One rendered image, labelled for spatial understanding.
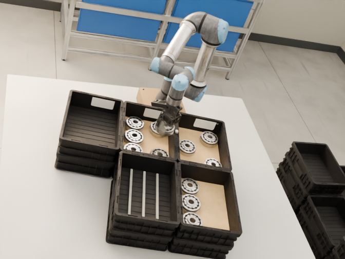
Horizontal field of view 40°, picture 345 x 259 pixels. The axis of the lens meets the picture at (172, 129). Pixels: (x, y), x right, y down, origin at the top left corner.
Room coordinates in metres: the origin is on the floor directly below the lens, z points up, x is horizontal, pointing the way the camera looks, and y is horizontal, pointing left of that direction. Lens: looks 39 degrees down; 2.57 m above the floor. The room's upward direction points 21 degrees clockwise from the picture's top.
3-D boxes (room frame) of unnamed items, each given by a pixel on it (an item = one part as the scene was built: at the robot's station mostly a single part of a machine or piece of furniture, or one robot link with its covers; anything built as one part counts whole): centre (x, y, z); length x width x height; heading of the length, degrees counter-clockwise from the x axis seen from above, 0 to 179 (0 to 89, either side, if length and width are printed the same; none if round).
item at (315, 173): (2.66, -1.05, 0.37); 0.40 x 0.30 x 0.45; 25
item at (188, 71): (2.01, 0.05, 1.27); 0.11 x 0.11 x 0.08; 82
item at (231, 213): (1.62, -0.28, 0.87); 0.40 x 0.30 x 0.11; 15
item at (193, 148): (1.99, -0.11, 0.86); 0.10 x 0.10 x 0.01
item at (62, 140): (1.85, 0.40, 0.92); 0.40 x 0.30 x 0.02; 15
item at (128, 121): (2.02, 0.21, 0.86); 0.10 x 0.10 x 0.01
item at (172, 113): (1.91, 0.04, 1.11); 0.09 x 0.08 x 0.12; 60
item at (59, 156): (1.85, 0.40, 0.76); 0.40 x 0.30 x 0.12; 15
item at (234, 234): (1.62, -0.28, 0.92); 0.40 x 0.30 x 0.02; 15
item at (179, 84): (1.91, 0.05, 1.27); 0.09 x 0.08 x 0.11; 172
